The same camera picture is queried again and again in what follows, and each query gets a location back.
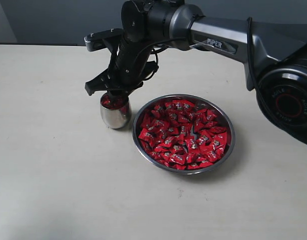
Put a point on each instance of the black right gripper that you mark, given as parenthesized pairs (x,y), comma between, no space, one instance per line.
(126,70)

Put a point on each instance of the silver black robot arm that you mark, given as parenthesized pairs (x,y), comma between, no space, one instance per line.
(274,56)

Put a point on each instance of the stainless steel cup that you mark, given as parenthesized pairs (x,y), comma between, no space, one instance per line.
(120,115)

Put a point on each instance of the round stainless steel plate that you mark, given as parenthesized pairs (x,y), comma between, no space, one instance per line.
(182,132)

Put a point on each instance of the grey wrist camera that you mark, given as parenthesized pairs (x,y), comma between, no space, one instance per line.
(108,39)

